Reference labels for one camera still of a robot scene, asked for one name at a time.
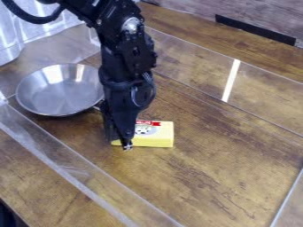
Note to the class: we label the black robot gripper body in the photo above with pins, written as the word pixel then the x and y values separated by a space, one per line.
pixel 126 104

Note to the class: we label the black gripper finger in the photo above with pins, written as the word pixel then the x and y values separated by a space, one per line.
pixel 127 144
pixel 110 128

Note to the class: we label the yellow butter block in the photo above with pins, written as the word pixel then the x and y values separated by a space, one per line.
pixel 154 134

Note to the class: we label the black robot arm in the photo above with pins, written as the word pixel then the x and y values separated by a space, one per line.
pixel 129 58

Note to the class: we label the silver frying pan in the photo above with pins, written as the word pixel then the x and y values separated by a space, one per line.
pixel 60 90

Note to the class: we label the black strip on table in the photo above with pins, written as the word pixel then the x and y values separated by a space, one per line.
pixel 255 30

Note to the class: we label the white sheer curtain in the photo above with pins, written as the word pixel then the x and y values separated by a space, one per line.
pixel 18 32

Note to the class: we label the clear acrylic corner bracket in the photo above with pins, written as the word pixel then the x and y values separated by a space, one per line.
pixel 94 37

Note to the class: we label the clear acrylic front wall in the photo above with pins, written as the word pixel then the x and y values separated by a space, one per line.
pixel 129 207

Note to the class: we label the clear acrylic wall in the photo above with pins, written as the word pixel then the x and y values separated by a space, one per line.
pixel 265 94
pixel 129 207

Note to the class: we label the clear acrylic back wall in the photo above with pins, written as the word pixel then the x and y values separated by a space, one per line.
pixel 265 94

